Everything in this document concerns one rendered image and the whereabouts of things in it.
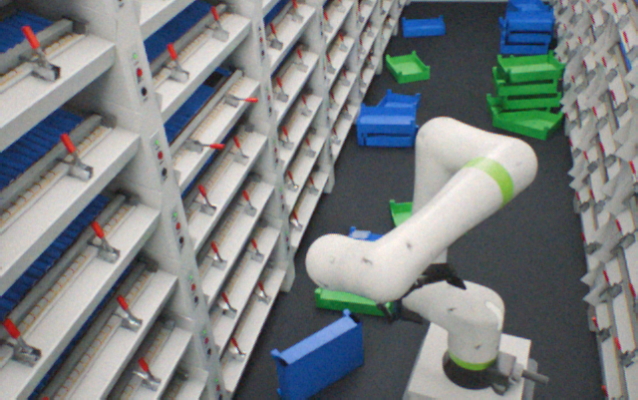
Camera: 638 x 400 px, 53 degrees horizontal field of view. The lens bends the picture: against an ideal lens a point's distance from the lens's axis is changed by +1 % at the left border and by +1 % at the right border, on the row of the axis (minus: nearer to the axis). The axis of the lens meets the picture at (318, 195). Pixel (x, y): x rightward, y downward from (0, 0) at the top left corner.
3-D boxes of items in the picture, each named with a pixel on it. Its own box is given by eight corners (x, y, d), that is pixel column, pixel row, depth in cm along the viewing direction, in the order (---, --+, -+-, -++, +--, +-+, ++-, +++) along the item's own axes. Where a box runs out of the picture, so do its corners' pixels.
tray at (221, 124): (257, 93, 201) (263, 67, 195) (175, 201, 153) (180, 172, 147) (198, 71, 202) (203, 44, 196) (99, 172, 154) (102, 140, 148)
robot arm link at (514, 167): (491, 167, 148) (496, 121, 141) (543, 186, 140) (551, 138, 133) (448, 203, 138) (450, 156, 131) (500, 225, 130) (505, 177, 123)
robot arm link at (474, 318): (456, 319, 172) (460, 267, 161) (508, 348, 163) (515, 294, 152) (428, 348, 165) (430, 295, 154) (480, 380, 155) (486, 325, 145)
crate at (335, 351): (364, 364, 217) (349, 350, 222) (361, 322, 205) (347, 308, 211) (290, 409, 204) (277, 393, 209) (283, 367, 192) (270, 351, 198)
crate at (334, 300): (402, 281, 249) (402, 265, 245) (394, 318, 233) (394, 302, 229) (328, 272, 256) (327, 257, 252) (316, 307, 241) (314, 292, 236)
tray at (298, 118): (320, 106, 278) (328, 79, 270) (279, 181, 231) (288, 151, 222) (277, 90, 279) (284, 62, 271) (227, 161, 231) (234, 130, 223)
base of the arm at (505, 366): (551, 371, 163) (554, 355, 160) (536, 416, 153) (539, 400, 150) (453, 337, 175) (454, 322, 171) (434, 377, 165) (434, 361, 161)
